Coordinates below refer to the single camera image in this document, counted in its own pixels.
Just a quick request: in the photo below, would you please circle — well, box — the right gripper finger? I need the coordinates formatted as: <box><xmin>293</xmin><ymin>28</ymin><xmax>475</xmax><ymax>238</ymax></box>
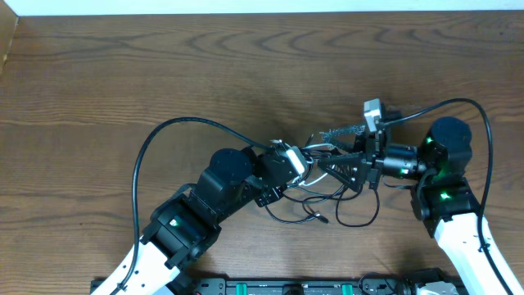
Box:
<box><xmin>318</xmin><ymin>152</ymin><xmax>368</xmax><ymax>192</ymax></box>
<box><xmin>320</xmin><ymin>125</ymin><xmax>366</xmax><ymax>143</ymax></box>

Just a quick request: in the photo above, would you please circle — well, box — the black cable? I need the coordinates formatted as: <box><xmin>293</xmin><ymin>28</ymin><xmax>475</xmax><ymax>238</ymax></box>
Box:
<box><xmin>264</xmin><ymin>133</ymin><xmax>381</xmax><ymax>228</ymax></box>

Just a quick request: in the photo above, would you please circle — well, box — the white cable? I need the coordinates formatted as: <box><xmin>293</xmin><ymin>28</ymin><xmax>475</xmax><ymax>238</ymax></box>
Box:
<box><xmin>296</xmin><ymin>143</ymin><xmax>335</xmax><ymax>188</ymax></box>

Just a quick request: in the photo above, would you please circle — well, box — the right camera cable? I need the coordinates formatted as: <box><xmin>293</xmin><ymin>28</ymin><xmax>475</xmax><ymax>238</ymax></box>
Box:
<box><xmin>382</xmin><ymin>98</ymin><xmax>517</xmax><ymax>295</ymax></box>

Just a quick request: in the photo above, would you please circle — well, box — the camera cable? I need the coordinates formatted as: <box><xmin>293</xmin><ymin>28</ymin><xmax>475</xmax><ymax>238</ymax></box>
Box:
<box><xmin>110</xmin><ymin>116</ymin><xmax>273</xmax><ymax>295</ymax></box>
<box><xmin>382</xmin><ymin>98</ymin><xmax>517</xmax><ymax>295</ymax></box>

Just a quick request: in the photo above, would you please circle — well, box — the wooden side panel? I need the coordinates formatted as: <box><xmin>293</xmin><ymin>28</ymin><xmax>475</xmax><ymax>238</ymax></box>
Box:
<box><xmin>0</xmin><ymin>0</ymin><xmax>19</xmax><ymax>72</ymax></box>

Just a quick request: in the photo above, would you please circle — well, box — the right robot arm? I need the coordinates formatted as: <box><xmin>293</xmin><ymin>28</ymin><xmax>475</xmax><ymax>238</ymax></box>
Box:
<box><xmin>318</xmin><ymin>117</ymin><xmax>523</xmax><ymax>294</ymax></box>

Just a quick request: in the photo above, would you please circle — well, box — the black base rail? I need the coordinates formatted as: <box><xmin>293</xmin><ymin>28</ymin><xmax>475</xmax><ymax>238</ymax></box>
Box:
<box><xmin>153</xmin><ymin>275</ymin><xmax>412</xmax><ymax>295</ymax></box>

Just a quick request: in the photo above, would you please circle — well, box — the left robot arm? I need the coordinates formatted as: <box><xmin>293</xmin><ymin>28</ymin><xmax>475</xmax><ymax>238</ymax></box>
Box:
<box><xmin>93</xmin><ymin>147</ymin><xmax>307</xmax><ymax>295</ymax></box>

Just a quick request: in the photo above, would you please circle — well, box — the left camera cable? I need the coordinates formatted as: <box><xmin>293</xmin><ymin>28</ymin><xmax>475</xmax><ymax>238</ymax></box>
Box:
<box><xmin>110</xmin><ymin>116</ymin><xmax>273</xmax><ymax>295</ymax></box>

